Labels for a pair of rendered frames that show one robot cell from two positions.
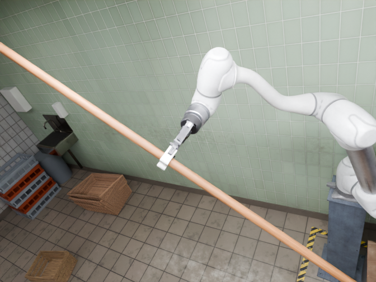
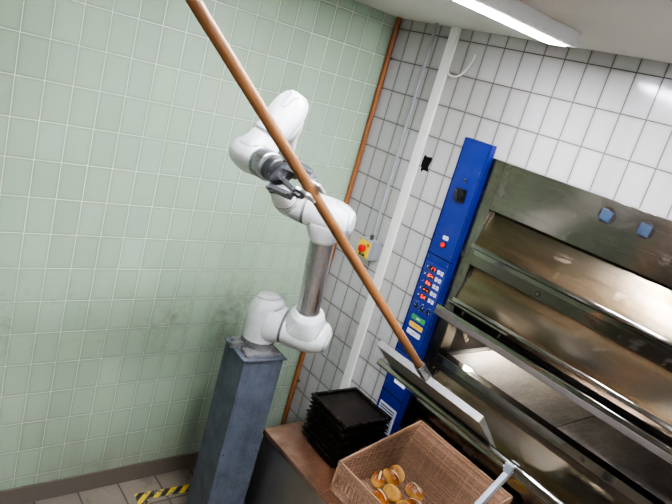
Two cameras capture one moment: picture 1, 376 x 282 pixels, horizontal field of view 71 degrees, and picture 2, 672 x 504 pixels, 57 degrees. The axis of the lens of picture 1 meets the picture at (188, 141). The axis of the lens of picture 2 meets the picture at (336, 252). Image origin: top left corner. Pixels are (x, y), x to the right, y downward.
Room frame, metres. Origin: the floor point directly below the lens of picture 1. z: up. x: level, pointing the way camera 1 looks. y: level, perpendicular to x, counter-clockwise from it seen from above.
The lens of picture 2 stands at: (0.37, 1.68, 2.27)
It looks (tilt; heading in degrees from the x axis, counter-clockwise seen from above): 16 degrees down; 278
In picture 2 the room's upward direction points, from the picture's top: 16 degrees clockwise
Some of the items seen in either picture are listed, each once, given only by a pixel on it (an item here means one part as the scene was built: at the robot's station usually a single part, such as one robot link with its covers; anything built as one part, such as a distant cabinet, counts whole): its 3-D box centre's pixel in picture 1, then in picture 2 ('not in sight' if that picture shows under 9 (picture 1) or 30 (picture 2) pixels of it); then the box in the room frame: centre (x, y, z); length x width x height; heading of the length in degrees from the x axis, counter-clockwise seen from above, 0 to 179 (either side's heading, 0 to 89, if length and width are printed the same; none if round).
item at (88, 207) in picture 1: (103, 196); not in sight; (2.73, 1.35, 0.14); 0.56 x 0.49 x 0.28; 56
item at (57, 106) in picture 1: (60, 109); not in sight; (3.30, 1.38, 1.28); 0.09 x 0.09 x 0.20; 50
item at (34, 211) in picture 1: (37, 198); not in sight; (3.33, 2.52, 0.08); 0.60 x 0.40 x 0.15; 142
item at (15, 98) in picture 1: (15, 99); not in sight; (3.84, 2.05, 1.45); 0.28 x 0.11 x 0.36; 50
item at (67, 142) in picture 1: (61, 148); not in sight; (3.42, 1.75, 0.69); 0.46 x 0.36 x 0.94; 50
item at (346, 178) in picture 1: (353, 173); (266, 315); (0.93, -0.83, 1.17); 0.18 x 0.16 x 0.22; 177
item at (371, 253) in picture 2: not in sight; (368, 248); (0.63, -1.41, 1.46); 0.10 x 0.07 x 0.10; 140
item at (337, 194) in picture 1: (346, 187); (253, 342); (0.96, -0.82, 1.03); 0.22 x 0.18 x 0.06; 46
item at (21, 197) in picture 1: (24, 186); not in sight; (3.32, 2.53, 0.38); 0.60 x 0.40 x 0.15; 138
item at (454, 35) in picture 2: not in sight; (384, 258); (0.53, -1.36, 1.45); 0.05 x 0.02 x 2.30; 140
